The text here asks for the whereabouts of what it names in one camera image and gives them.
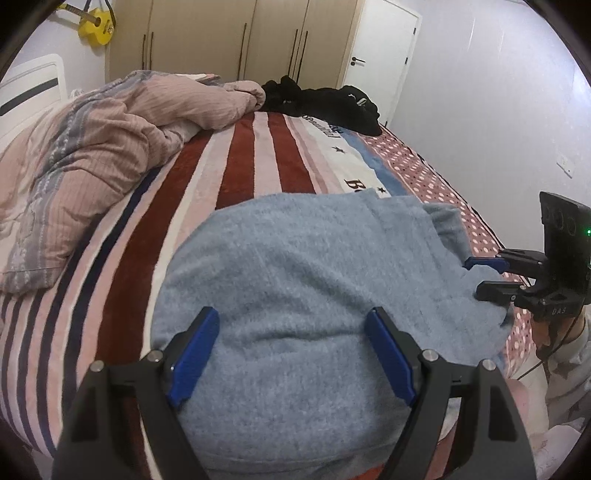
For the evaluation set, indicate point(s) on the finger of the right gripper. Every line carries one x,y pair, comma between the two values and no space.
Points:
499,292
497,263

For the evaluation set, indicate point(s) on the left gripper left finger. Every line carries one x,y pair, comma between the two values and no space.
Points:
95,442

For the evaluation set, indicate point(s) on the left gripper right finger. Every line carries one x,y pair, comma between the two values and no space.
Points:
490,441

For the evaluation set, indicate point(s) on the grey-blue fleece pants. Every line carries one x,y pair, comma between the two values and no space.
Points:
293,389

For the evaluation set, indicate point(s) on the white bedroom door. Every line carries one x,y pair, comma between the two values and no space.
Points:
381,49

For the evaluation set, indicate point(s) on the grey star-print sleeve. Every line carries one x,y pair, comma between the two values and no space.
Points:
568,393

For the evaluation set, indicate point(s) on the striped dotted bed blanket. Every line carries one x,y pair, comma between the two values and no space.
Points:
102,303

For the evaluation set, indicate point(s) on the black clothes pile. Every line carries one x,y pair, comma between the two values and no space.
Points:
347,107

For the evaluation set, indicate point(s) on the pink ribbed duvet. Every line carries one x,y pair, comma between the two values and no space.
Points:
74,162

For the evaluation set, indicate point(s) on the beige wooden wardrobe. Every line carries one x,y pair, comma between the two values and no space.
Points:
258,40

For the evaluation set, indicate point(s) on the white bed headboard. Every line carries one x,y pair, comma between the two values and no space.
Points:
27,91

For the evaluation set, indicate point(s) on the black tracker camera box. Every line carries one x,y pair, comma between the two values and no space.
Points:
566,240

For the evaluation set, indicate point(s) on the white wall socket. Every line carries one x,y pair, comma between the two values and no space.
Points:
566,165

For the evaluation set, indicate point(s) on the yellow ukulele on wall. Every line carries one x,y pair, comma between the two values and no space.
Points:
96,25

